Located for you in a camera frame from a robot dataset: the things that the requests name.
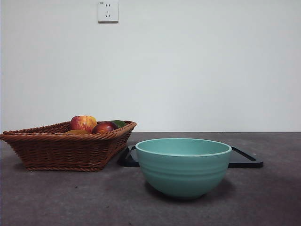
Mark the black rectangular tray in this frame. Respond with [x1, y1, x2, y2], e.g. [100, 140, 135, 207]
[117, 145, 264, 169]

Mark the teal ceramic bowl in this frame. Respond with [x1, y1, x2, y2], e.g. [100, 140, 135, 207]
[135, 138, 232, 198]

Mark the green fruit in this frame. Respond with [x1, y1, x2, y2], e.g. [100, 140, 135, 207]
[109, 120, 127, 129]

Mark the white wall socket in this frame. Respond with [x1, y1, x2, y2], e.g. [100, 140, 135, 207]
[98, 0, 119, 24]

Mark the red and yellow apple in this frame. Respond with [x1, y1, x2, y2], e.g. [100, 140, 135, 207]
[70, 115, 98, 134]

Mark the brown wicker basket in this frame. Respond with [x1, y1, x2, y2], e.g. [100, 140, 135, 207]
[0, 120, 137, 172]

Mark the dark red round fruit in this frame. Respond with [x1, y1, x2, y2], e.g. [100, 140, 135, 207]
[92, 121, 118, 134]

